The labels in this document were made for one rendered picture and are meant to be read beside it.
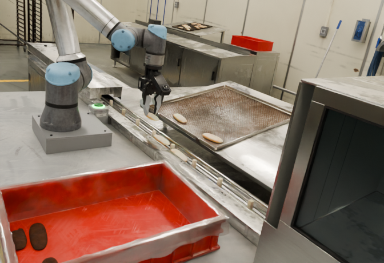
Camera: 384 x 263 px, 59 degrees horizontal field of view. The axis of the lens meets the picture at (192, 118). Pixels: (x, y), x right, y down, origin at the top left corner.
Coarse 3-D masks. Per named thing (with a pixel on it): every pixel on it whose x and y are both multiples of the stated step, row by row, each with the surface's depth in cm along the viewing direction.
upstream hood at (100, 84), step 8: (32, 48) 251; (40, 48) 247; (48, 48) 251; (56, 48) 255; (40, 56) 237; (48, 56) 225; (56, 56) 229; (48, 64) 224; (96, 72) 203; (96, 80) 186; (104, 80) 188; (88, 88) 172; (96, 88) 173; (104, 88) 175; (112, 88) 178; (120, 88) 181; (88, 96) 174; (96, 96) 174; (120, 96) 183
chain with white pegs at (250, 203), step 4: (0, 24) 385; (12, 32) 344; (16, 36) 327; (112, 100) 173; (112, 104) 173; (124, 112) 163; (136, 120) 152; (148, 132) 148; (152, 132) 142; (172, 144) 132; (172, 148) 132; (192, 160) 122; (196, 160) 122; (192, 164) 122; (196, 164) 122; (196, 168) 122; (212, 180) 116; (220, 180) 111; (220, 184) 112; (240, 200) 106; (252, 200) 102; (248, 204) 102; (252, 204) 102; (252, 208) 102; (256, 212) 101
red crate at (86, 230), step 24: (48, 216) 89; (72, 216) 90; (96, 216) 92; (120, 216) 93; (144, 216) 95; (168, 216) 96; (48, 240) 81; (72, 240) 82; (96, 240) 83; (120, 240) 84; (216, 240) 85
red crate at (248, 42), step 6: (234, 36) 494; (240, 36) 509; (246, 36) 519; (234, 42) 496; (240, 42) 488; (246, 42) 479; (252, 42) 472; (258, 42) 465; (264, 42) 472; (270, 42) 481; (252, 48) 473; (258, 48) 468; (264, 48) 477; (270, 48) 486
